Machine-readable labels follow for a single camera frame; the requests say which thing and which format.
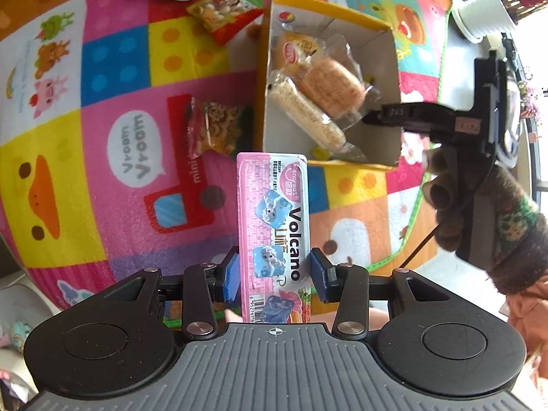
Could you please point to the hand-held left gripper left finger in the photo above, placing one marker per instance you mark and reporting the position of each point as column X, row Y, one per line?
column 231, row 278

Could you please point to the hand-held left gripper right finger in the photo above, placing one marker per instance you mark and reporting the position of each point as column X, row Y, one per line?
column 319, row 275

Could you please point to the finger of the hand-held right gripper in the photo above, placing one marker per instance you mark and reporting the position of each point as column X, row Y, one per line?
column 373, row 119

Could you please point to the puffed rice cake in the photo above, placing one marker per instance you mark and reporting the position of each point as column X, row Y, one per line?
column 334, row 86

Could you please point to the yellow cardboard box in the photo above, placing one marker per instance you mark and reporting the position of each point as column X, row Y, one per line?
column 381, row 64

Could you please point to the pink candy box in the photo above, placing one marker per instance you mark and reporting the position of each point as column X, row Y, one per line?
column 274, row 222

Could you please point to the puffed rice bar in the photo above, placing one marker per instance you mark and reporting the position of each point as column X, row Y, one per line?
column 299, row 113

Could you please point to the round bread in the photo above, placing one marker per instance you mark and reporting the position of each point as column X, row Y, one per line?
column 293, row 49

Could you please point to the clear nut snack packet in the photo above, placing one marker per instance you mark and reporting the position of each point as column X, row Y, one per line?
column 212, row 128

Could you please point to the red edged snack packet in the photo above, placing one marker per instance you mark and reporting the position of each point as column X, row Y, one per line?
column 222, row 13

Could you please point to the person's right forearm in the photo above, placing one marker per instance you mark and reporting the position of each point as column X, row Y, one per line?
column 516, row 227

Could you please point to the person's right hand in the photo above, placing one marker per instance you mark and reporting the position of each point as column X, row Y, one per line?
column 447, row 209

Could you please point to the pink flowers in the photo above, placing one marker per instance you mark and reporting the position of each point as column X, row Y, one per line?
column 531, row 99

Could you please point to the white ribbed flower pot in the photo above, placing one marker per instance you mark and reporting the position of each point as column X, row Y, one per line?
column 483, row 13

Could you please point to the person's peach clothing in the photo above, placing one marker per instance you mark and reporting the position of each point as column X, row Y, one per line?
column 531, row 321

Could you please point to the small teal toy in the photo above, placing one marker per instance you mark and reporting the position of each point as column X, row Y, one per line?
column 19, row 330

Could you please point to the colourful printed play mat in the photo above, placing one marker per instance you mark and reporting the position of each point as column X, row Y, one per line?
column 128, row 72

